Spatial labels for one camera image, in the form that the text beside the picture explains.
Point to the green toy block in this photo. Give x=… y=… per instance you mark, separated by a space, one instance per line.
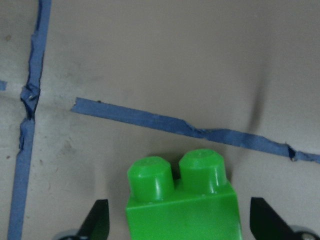
x=200 y=205

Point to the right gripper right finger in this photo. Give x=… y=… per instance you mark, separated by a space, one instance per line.
x=266 y=224

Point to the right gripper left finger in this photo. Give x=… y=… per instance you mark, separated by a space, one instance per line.
x=96 y=225

